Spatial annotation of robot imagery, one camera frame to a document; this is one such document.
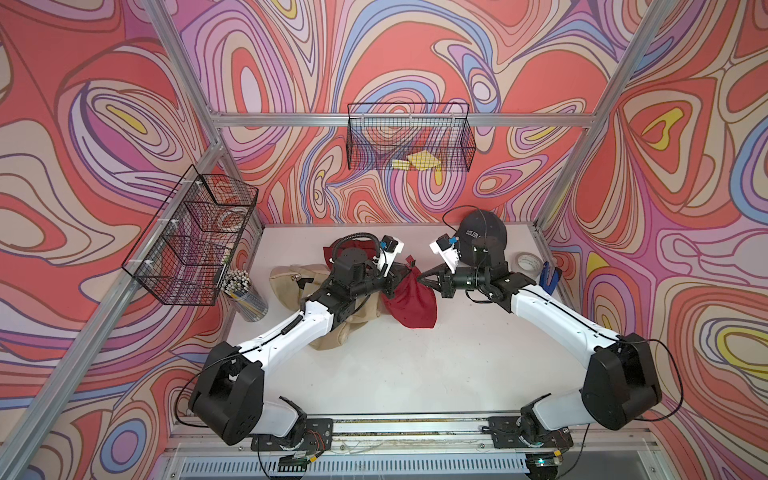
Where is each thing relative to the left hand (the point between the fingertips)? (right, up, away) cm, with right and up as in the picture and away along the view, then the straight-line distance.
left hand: (412, 268), depth 76 cm
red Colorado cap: (0, -9, -1) cm, 9 cm away
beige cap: (-38, -6, +21) cm, 44 cm away
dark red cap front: (-25, +5, +28) cm, 38 cm away
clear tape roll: (+46, 0, +31) cm, 55 cm away
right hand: (+2, -5, +2) cm, 6 cm away
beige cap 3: (-10, -11, +6) cm, 16 cm away
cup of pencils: (-47, -10, +10) cm, 50 cm away
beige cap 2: (-20, -19, +5) cm, 28 cm away
